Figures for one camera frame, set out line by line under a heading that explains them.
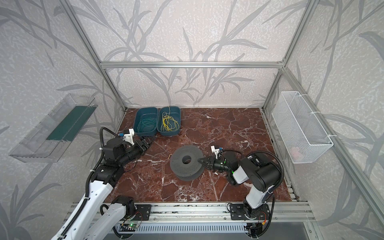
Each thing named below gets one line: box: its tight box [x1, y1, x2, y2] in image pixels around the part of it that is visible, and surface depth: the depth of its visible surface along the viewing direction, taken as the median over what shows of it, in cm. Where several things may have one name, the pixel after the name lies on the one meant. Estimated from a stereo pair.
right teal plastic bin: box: [157, 106, 181, 136], surface depth 111 cm
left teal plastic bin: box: [133, 107, 159, 137], surface depth 114 cm
